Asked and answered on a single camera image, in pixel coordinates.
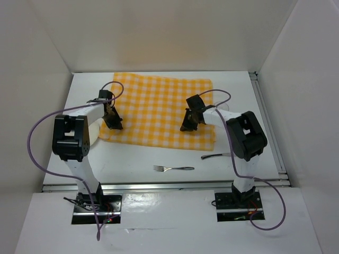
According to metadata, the cream round plate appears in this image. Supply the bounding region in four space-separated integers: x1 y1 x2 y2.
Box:
88 119 102 147

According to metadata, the silver fork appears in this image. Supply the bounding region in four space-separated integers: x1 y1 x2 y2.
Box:
153 165 195 172

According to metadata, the black handled table knife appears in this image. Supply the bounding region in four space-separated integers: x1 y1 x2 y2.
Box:
201 152 231 160

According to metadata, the purple cable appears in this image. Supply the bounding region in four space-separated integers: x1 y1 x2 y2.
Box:
27 80 125 241
198 89 288 231

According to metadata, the yellow white checkered cloth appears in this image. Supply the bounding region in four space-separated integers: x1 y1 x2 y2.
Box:
99 72 216 151

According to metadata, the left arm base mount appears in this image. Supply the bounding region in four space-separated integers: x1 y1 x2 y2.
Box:
63 195 122 225

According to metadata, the front aluminium rail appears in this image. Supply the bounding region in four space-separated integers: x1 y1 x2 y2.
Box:
42 180 291 194

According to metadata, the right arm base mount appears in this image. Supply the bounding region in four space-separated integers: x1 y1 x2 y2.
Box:
211 192 265 222

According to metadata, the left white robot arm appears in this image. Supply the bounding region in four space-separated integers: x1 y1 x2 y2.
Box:
52 89 123 211

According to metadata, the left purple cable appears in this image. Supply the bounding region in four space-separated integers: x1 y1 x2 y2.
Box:
27 80 125 241

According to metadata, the right side aluminium rail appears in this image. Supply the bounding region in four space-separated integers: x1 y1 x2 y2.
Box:
248 72 291 187

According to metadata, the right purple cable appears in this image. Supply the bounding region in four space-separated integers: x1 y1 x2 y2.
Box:
198 89 288 231

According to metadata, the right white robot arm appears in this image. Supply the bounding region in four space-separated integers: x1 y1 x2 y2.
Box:
180 95 268 207

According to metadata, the clear plastic cup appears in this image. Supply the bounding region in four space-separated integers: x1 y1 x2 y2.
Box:
214 102 229 111

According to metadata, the aluminium rail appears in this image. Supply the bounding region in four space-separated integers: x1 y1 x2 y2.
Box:
42 180 291 194
248 72 291 187

